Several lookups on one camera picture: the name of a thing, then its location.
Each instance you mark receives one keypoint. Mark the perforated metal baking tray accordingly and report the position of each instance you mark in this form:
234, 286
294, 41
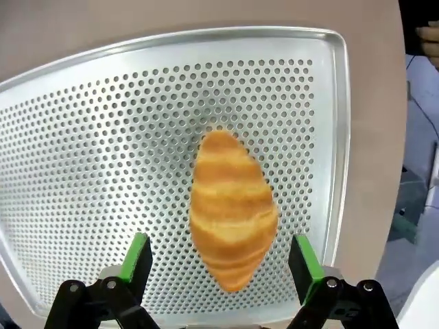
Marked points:
103, 154

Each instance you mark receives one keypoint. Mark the person's left hand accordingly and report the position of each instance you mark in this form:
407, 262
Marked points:
430, 44

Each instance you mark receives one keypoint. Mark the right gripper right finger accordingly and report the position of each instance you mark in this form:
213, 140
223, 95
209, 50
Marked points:
303, 267

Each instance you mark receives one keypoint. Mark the golden croissant bread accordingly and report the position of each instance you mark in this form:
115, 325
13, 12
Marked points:
233, 205

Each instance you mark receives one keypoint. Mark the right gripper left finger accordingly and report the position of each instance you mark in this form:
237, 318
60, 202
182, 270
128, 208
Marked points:
137, 260

